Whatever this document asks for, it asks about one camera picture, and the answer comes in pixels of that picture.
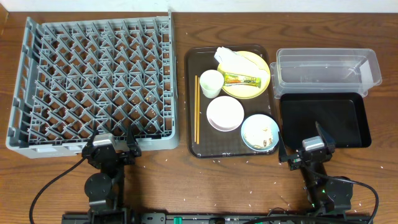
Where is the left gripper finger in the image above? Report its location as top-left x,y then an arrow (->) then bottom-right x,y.
85,129 -> 99,149
126,125 -> 142,157

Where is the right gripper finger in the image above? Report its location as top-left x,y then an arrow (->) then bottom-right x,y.
315,121 -> 335,148
278,132 -> 289,163

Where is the light blue bowl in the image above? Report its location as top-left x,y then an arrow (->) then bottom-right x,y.
241,114 -> 279,154

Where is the yellow round plate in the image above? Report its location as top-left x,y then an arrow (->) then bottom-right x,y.
222,51 -> 271,100

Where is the yellow green snack wrapper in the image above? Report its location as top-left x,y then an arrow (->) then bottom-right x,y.
224,73 -> 261,88

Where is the white paper cup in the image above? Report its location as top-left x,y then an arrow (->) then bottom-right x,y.
200,70 -> 224,98

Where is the white napkin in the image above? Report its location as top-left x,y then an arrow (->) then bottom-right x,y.
214,47 -> 270,77

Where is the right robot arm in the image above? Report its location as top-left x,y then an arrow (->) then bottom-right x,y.
278,123 -> 353,216

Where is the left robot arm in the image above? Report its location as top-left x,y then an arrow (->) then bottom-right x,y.
82,126 -> 142,223

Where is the black rectangular tray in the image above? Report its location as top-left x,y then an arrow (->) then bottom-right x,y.
280,93 -> 372,149

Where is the dark brown serving tray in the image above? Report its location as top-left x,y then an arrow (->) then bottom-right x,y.
184,44 -> 279,159

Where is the grey plastic dish rack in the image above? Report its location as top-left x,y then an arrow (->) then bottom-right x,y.
6,14 -> 179,159

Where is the clear plastic bin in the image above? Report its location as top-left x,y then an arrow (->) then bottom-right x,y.
270,48 -> 382,99

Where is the left wooden chopstick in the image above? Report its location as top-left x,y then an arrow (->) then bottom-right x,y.
194,75 -> 198,143

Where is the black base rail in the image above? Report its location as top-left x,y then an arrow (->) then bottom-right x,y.
61,213 -> 369,224

